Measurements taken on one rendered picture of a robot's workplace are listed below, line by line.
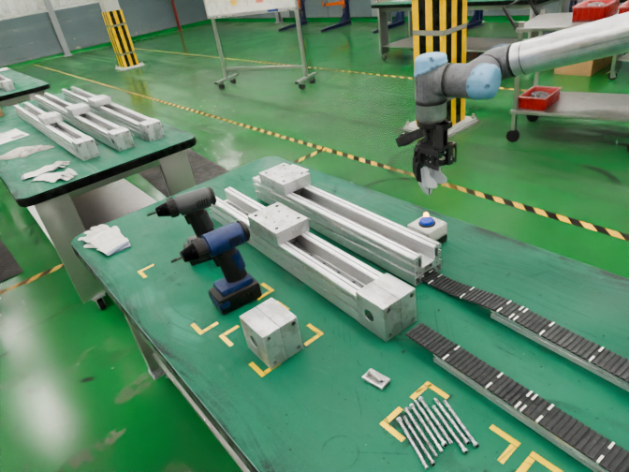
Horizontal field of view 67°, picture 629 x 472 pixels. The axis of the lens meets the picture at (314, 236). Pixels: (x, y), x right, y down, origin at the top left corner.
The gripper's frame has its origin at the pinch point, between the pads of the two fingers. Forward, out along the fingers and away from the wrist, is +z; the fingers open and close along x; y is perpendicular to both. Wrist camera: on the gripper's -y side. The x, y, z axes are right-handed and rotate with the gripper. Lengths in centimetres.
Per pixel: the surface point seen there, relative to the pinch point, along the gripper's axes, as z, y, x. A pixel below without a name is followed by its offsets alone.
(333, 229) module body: 12.4, -20.5, -18.1
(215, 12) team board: -5, -579, 224
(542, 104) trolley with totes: 63, -112, 250
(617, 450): 13, 66, -31
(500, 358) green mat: 17, 41, -24
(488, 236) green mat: 16.8, 11.2, 12.8
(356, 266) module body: 8.2, 3.5, -29.6
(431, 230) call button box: 10.8, 3.5, -2.4
